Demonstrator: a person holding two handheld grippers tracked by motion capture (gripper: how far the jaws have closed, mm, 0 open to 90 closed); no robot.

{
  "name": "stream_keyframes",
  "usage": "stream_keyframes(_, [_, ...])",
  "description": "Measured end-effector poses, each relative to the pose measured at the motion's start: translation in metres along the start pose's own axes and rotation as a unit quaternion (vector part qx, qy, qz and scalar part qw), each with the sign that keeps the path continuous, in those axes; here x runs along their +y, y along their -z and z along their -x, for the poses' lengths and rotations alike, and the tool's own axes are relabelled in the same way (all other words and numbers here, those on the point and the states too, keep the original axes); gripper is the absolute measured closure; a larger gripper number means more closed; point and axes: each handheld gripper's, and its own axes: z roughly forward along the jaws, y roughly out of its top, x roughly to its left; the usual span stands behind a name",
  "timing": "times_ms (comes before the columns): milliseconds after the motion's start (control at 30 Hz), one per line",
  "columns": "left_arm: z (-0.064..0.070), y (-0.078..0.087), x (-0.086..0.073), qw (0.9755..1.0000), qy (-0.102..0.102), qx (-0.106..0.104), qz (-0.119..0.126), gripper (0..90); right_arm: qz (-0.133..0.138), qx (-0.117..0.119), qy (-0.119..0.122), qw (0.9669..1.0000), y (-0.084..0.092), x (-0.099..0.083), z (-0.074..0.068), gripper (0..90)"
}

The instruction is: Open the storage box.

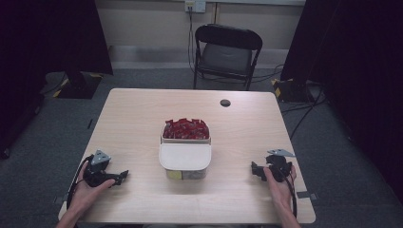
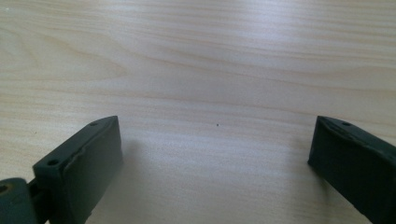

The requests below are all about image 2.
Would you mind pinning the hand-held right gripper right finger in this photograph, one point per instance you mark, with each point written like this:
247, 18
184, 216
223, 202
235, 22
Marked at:
355, 161

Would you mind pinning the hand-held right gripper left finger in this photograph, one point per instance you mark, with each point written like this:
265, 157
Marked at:
84, 168

